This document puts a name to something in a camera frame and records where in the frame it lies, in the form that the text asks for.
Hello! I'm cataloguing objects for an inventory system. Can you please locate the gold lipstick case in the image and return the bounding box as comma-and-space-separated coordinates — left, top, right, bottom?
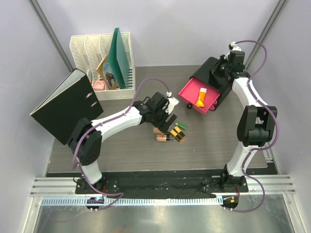
170, 129, 182, 141
175, 131, 186, 142

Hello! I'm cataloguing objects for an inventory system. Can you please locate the black ring binder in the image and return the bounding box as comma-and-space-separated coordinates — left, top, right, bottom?
30, 68, 103, 145

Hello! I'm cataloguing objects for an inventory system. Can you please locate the beige foundation bottle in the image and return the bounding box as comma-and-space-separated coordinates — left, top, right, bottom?
153, 128, 170, 136
156, 135, 175, 142

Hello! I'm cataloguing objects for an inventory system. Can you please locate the white slotted cable duct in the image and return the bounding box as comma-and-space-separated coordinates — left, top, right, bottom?
41, 196, 223, 206

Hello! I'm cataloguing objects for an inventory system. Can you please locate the pink top drawer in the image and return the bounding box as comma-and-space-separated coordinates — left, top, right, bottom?
178, 78, 220, 115

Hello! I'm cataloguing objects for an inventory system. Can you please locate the green plastic folder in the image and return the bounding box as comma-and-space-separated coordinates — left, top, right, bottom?
108, 28, 129, 89

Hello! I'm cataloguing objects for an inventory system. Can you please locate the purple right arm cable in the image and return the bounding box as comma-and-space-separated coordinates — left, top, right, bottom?
228, 40, 280, 212

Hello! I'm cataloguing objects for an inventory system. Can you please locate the pink sticky note pad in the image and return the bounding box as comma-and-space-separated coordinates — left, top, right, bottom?
93, 80, 105, 91

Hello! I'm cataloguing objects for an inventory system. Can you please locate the green lip balm tube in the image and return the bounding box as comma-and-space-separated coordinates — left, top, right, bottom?
175, 122, 187, 130

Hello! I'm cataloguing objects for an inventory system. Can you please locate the colourful picture booklet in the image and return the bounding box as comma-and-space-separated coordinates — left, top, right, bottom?
96, 54, 118, 90

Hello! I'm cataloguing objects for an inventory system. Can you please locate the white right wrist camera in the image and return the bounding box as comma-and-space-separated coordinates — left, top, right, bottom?
228, 42, 242, 51

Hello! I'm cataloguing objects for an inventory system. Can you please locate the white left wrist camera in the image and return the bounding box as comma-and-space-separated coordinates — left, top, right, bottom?
165, 91, 179, 115

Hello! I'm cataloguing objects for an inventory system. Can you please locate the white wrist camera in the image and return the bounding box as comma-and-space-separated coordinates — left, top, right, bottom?
165, 91, 179, 115
228, 42, 242, 51

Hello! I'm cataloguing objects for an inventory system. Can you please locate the gold lipstick case right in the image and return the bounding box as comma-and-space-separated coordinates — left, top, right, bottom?
175, 131, 186, 142

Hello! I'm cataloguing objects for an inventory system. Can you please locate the pink drawer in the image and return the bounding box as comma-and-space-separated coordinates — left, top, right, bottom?
178, 78, 220, 115
210, 103, 217, 111

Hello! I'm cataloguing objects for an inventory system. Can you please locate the aluminium rail frame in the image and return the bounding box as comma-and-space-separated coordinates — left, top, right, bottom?
23, 171, 307, 233

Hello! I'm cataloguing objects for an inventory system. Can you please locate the gold lipstick case left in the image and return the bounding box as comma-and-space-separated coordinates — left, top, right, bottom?
170, 129, 182, 141

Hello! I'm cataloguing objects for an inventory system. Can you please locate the pink middle drawer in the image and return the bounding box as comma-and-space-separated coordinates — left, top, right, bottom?
210, 103, 217, 111

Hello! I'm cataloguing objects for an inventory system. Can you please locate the white magazine file rack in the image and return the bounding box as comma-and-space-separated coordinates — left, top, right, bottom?
69, 32, 136, 100

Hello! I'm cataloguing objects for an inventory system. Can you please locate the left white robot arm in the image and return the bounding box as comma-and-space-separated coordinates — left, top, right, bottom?
68, 92, 179, 194

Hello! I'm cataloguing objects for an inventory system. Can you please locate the black drawer organizer box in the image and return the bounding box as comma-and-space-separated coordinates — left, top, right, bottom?
190, 55, 232, 111

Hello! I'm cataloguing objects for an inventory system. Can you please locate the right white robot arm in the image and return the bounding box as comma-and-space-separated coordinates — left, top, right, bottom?
214, 48, 277, 192

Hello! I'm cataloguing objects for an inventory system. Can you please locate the orange cream tube white cap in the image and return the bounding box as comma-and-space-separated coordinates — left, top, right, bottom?
195, 87, 207, 108

